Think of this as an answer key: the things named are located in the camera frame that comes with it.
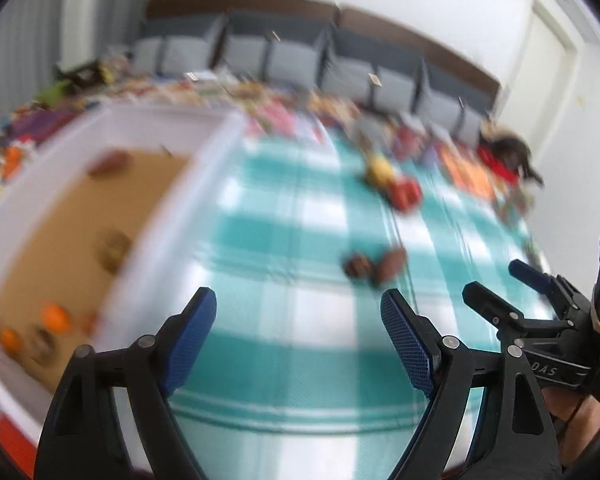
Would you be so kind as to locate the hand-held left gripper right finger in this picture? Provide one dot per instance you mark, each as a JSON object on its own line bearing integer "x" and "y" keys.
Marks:
{"x": 410, "y": 340}

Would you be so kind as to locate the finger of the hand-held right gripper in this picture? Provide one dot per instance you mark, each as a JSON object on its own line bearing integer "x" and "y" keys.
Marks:
{"x": 490, "y": 302}
{"x": 530, "y": 272}

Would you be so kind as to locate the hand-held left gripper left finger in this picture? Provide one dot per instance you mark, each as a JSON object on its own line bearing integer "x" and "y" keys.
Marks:
{"x": 190, "y": 340}

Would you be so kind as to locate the purple sweet potato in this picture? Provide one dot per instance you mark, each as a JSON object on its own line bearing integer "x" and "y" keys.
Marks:
{"x": 391, "y": 265}
{"x": 110, "y": 164}

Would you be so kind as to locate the dark mangosteen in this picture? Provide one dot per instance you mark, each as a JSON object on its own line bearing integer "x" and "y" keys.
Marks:
{"x": 43, "y": 345}
{"x": 357, "y": 266}

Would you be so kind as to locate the small red-brown fruit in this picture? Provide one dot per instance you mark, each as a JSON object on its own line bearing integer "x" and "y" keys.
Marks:
{"x": 91, "y": 322}

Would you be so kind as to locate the round green-brown fruit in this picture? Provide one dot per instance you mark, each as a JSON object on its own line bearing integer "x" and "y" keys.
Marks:
{"x": 113, "y": 251}

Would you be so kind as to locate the orange tangerine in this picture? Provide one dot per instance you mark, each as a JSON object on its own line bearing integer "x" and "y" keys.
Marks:
{"x": 10, "y": 341}
{"x": 55, "y": 317}

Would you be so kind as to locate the white box with cardboard bottom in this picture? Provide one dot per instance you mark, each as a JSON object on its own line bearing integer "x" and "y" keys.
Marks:
{"x": 190, "y": 185}

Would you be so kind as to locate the person's right forearm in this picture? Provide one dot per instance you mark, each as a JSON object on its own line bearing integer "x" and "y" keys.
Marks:
{"x": 580, "y": 420}

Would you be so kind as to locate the red cloth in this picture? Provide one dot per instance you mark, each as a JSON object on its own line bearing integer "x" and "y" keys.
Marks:
{"x": 505, "y": 173}

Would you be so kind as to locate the orange book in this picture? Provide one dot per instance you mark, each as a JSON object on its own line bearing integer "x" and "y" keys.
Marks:
{"x": 470, "y": 176}

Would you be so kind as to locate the black bag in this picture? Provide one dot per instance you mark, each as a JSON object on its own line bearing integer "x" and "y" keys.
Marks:
{"x": 510, "y": 147}

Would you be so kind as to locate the red apple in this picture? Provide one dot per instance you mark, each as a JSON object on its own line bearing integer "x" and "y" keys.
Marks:
{"x": 405, "y": 193}

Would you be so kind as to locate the teal checked blanket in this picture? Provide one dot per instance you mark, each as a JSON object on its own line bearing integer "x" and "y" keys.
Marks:
{"x": 290, "y": 240}

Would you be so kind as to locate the yellow pear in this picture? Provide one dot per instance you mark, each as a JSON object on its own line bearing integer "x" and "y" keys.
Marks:
{"x": 380, "y": 170}

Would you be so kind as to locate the white door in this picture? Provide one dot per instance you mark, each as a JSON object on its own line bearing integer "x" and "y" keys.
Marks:
{"x": 540, "y": 60}

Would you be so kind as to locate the pink patterned pouch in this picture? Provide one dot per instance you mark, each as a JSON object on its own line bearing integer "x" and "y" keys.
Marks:
{"x": 277, "y": 120}

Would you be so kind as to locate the floral patterned bedsheet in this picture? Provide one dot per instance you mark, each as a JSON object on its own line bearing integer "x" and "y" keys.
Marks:
{"x": 145, "y": 87}

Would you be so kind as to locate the grey curtain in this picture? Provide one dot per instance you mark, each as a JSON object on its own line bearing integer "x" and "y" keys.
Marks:
{"x": 25, "y": 45}

